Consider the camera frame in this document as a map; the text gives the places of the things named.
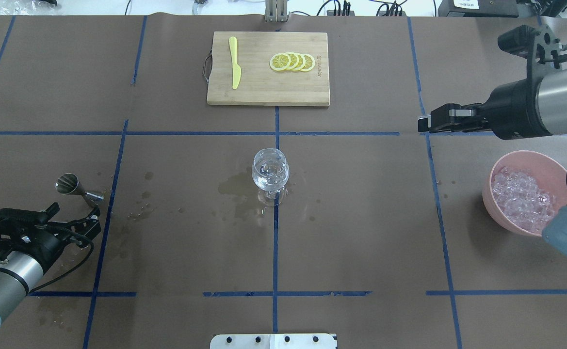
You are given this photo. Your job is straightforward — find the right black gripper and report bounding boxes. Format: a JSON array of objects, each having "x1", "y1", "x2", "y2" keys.
[{"x1": 417, "y1": 80, "x2": 551, "y2": 141}]

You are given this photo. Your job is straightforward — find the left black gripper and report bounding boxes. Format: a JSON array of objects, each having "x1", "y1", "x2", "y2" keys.
[{"x1": 19, "y1": 206, "x2": 103, "y2": 272}]

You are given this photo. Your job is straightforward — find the steel double jigger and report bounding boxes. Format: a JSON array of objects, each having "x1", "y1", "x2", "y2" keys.
[{"x1": 55, "y1": 173, "x2": 104, "y2": 205}]

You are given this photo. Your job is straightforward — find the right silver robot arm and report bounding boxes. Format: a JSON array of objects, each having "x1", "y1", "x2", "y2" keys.
[{"x1": 417, "y1": 69, "x2": 567, "y2": 257}]

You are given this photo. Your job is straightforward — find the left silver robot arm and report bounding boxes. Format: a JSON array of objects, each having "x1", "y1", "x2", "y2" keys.
[{"x1": 0, "y1": 203, "x2": 102, "y2": 327}]

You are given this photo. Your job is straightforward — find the clear ice cubes pile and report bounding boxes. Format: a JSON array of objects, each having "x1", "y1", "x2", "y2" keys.
[{"x1": 491, "y1": 167, "x2": 557, "y2": 234}]

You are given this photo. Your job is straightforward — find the clear wine glass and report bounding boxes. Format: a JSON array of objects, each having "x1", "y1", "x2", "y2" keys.
[{"x1": 251, "y1": 148, "x2": 290, "y2": 207}]

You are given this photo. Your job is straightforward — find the pink bowl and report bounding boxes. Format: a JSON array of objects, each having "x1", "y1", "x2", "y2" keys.
[{"x1": 482, "y1": 150, "x2": 567, "y2": 237}]

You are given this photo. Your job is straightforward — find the black box device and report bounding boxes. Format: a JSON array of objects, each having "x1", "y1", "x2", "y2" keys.
[{"x1": 437, "y1": 0, "x2": 518, "y2": 18}]

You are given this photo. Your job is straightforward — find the bamboo cutting board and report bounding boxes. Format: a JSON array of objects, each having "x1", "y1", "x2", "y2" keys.
[{"x1": 207, "y1": 31, "x2": 331, "y2": 108}]

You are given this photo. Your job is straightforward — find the yellow plastic knife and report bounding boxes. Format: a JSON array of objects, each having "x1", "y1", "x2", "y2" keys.
[{"x1": 228, "y1": 37, "x2": 243, "y2": 89}]

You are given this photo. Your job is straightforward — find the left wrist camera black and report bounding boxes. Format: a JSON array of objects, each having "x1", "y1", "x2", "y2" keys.
[{"x1": 0, "y1": 202, "x2": 60, "y2": 236}]

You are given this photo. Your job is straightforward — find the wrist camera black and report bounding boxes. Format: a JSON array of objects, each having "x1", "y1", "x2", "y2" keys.
[
  {"x1": 498, "y1": 24, "x2": 567, "y2": 83},
  {"x1": 0, "y1": 202, "x2": 60, "y2": 236}
]

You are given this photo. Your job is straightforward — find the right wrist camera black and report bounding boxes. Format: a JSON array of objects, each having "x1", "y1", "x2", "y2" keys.
[{"x1": 498, "y1": 24, "x2": 567, "y2": 83}]

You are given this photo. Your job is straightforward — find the aluminium frame post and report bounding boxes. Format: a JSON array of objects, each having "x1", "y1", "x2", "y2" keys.
[{"x1": 265, "y1": 0, "x2": 290, "y2": 23}]

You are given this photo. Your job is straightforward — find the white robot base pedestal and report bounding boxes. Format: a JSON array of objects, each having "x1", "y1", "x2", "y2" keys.
[{"x1": 210, "y1": 333, "x2": 339, "y2": 349}]

